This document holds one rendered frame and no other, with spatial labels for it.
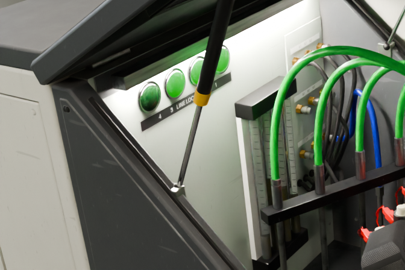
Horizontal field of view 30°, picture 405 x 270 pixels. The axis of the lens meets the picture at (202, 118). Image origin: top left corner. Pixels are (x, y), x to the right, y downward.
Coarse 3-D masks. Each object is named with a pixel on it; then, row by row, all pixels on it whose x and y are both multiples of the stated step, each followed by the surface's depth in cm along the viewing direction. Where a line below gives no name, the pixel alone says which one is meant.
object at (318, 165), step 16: (352, 64) 123; (368, 64) 122; (336, 80) 127; (320, 96) 130; (320, 112) 131; (320, 128) 133; (320, 144) 135; (320, 160) 136; (320, 176) 137; (320, 192) 138
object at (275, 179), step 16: (320, 48) 117; (336, 48) 114; (352, 48) 113; (304, 64) 120; (384, 64) 110; (400, 64) 109; (288, 80) 123; (272, 128) 129; (272, 144) 130; (272, 160) 132; (272, 176) 133
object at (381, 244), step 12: (384, 228) 45; (396, 228) 44; (372, 240) 44; (384, 240) 43; (396, 240) 43; (372, 252) 43; (384, 252) 42; (396, 252) 42; (372, 264) 43; (384, 264) 42; (396, 264) 42
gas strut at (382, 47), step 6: (402, 12) 140; (402, 18) 141; (396, 24) 142; (396, 30) 143; (390, 36) 144; (390, 42) 144; (378, 48) 146; (384, 48) 145; (390, 48) 144; (384, 54) 146; (390, 54) 145
